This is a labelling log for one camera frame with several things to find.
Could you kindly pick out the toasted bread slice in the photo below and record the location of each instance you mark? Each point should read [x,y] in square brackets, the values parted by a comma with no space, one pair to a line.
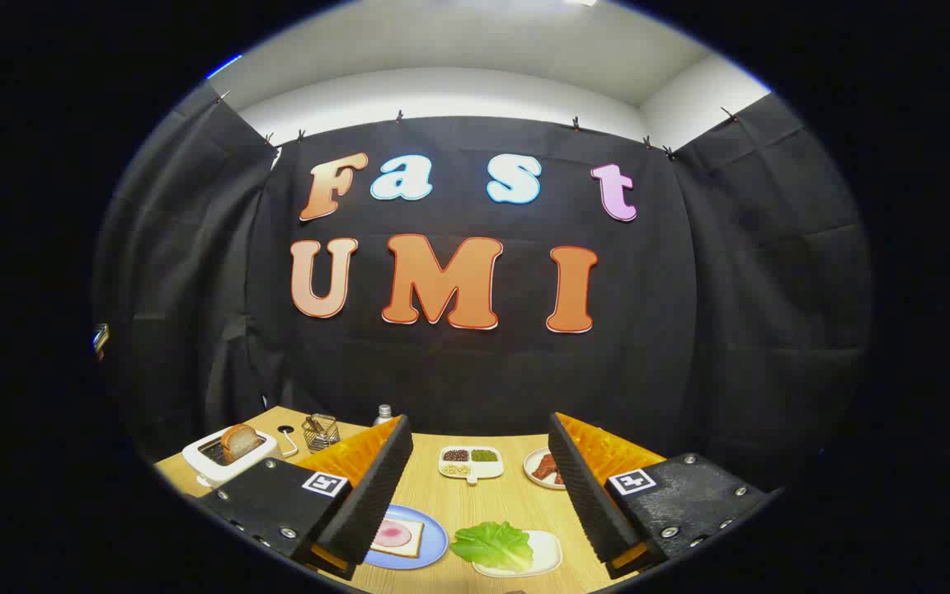
[240,441]

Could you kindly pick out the green lettuce leaf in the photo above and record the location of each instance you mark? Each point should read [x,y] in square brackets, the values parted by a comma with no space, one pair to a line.
[491,544]

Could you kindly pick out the silver green drink bottle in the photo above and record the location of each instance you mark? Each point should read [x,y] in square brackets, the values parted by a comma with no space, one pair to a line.
[383,415]

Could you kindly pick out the dark red beans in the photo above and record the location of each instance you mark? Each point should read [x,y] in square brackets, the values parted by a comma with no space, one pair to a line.
[455,455]

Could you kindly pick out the brown meat piece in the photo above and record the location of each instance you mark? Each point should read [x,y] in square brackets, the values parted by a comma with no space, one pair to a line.
[545,468]

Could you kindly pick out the yellow soybeans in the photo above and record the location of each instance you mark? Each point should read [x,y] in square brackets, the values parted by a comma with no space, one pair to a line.
[457,470]

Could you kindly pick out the white sandwich bread slice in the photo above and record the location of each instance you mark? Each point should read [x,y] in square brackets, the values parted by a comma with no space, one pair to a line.
[416,544]

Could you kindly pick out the blue plate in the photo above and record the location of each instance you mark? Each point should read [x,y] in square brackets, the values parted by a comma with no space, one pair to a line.
[435,540]

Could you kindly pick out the white square plate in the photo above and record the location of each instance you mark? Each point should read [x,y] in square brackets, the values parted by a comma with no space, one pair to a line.
[547,551]

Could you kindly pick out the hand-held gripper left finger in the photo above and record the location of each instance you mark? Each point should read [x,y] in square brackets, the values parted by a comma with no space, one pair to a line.
[376,487]

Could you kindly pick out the white divided dish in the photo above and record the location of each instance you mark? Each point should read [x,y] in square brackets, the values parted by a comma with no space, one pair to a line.
[487,469]

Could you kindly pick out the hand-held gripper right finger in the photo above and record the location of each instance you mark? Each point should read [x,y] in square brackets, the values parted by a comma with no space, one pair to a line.
[586,487]

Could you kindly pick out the pink ham slice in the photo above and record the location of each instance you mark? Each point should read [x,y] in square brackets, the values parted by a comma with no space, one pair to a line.
[393,535]

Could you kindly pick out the white toaster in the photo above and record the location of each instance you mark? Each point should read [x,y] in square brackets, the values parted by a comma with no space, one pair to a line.
[204,464]

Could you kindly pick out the white round plate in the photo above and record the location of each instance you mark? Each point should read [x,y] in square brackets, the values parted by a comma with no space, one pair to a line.
[529,466]

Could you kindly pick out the green beans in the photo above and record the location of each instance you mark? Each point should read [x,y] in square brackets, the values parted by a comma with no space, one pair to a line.
[484,455]

